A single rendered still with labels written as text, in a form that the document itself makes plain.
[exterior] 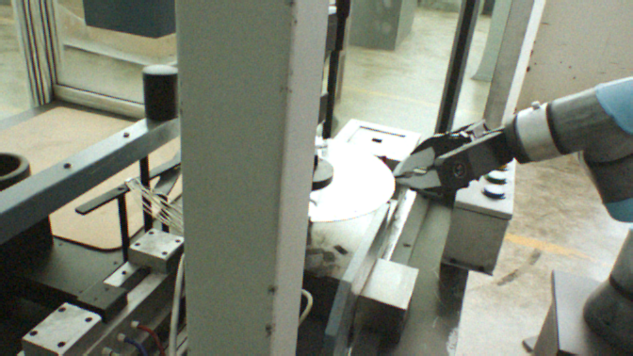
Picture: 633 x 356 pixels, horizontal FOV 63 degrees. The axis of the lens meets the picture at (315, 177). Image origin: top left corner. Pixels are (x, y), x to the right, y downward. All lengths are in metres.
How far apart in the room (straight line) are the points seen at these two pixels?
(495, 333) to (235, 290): 1.99
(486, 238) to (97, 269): 0.71
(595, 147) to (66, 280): 0.79
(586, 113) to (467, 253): 0.47
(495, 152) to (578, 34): 3.19
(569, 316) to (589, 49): 3.01
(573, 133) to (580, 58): 3.24
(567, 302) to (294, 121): 1.00
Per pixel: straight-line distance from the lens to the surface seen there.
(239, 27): 0.16
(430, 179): 0.82
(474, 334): 2.14
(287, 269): 0.20
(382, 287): 0.91
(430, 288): 1.05
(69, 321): 0.75
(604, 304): 1.08
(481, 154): 0.75
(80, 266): 0.94
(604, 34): 3.97
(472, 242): 1.09
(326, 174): 0.92
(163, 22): 0.69
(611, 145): 0.74
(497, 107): 1.30
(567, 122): 0.73
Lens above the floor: 1.38
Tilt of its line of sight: 28 degrees down
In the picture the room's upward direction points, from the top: 6 degrees clockwise
